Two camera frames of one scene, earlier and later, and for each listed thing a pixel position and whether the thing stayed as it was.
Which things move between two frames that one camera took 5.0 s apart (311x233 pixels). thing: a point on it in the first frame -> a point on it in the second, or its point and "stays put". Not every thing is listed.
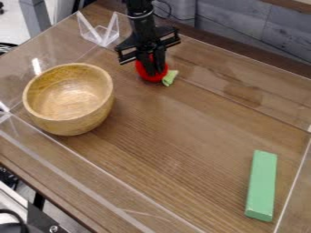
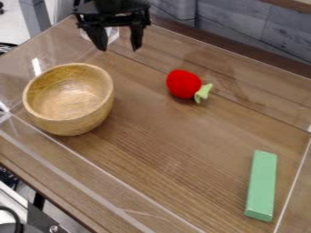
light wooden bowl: [67, 98] stays put
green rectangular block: [262, 187] stays put
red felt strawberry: [166, 76] -> [184, 85]
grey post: [35, 15] stays put
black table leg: [39, 201] stays put
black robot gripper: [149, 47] -> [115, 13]
